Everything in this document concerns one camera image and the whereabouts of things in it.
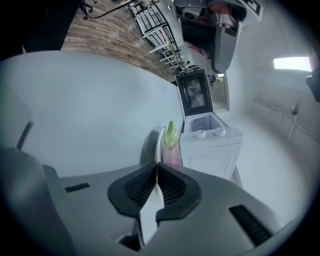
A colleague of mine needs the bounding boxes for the long ceiling light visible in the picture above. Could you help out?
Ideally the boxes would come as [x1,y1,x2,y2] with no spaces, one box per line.
[272,56,313,72]

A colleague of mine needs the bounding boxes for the black floor cable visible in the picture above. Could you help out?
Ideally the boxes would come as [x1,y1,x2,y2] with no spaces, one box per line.
[82,0,132,21]

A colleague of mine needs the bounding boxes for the white oval plate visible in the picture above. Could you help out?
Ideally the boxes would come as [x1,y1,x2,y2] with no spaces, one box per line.
[139,121,168,246]

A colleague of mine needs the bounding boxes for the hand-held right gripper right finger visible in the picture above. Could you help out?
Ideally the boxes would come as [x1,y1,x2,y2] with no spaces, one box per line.
[156,161,285,256]

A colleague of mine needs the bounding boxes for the left hand-held gripper camera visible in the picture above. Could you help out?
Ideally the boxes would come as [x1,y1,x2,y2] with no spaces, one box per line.
[180,6,201,20]

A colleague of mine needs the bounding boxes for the person's black trousers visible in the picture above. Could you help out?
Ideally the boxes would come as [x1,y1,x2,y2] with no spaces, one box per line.
[21,0,85,54]

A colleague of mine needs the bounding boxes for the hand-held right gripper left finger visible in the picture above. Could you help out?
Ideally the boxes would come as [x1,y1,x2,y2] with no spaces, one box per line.
[42,161,161,254]

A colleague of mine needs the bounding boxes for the purple eggplant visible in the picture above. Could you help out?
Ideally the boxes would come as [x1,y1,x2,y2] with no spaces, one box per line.
[162,120,183,167]

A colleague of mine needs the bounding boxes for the person's left hand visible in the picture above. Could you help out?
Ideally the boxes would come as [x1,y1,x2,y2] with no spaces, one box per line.
[208,0,240,28]

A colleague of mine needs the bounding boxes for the white metal rack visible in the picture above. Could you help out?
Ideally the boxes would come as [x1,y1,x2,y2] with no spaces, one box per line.
[128,0,182,70]

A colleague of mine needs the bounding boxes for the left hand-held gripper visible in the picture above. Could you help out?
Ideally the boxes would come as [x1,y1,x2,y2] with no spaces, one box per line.
[174,0,263,73]

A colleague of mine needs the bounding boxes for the white microwave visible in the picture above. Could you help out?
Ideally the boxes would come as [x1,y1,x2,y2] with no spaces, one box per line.
[174,68,244,181]

